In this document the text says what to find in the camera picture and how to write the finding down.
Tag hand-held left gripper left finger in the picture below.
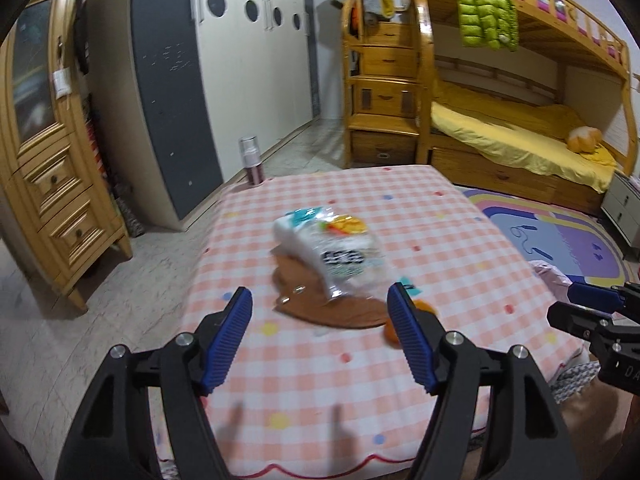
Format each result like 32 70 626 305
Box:
57 286 253 480

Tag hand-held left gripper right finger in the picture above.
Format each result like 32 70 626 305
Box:
387 282 581 480

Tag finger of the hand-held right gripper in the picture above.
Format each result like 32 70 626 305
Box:
567 282 626 311
547 302 611 343

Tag orange peel piece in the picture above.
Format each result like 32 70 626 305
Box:
382 300 437 348

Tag brown wooden board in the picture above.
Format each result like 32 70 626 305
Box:
272 255 391 330

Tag clear plastic wrapper black label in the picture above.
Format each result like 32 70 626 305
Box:
290 207 388 301

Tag pink round cushion stool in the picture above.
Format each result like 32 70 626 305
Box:
530 260 575 288

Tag houndstooth stool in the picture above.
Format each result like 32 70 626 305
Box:
550 360 601 405

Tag purple rainbow rug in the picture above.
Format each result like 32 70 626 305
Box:
462 187 636 286

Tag pink checkered tablecloth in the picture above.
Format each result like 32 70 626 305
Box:
155 164 586 480

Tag grey nightstand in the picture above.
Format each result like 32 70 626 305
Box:
600 170 640 256

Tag orange plush pillow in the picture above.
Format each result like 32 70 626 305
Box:
565 126 604 154

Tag dark patterned bundle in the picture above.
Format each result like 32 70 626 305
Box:
85 92 147 238

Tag yellow bedsheet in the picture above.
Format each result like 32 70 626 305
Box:
431 82 618 193

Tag clear spray bottle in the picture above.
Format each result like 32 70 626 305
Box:
239 136 265 186

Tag wooden glass-door cabinet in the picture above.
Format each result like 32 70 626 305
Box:
0 0 133 311

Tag wooden stair drawers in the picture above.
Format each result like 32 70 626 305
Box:
340 0 433 168

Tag wooden bunk bed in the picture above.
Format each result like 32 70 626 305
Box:
412 0 640 216

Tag white and grey wardrobe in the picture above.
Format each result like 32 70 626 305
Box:
131 0 321 233

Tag green puffer jacket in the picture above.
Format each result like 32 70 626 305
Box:
457 0 520 52

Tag black hanging bag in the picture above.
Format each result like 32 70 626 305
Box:
74 0 92 73

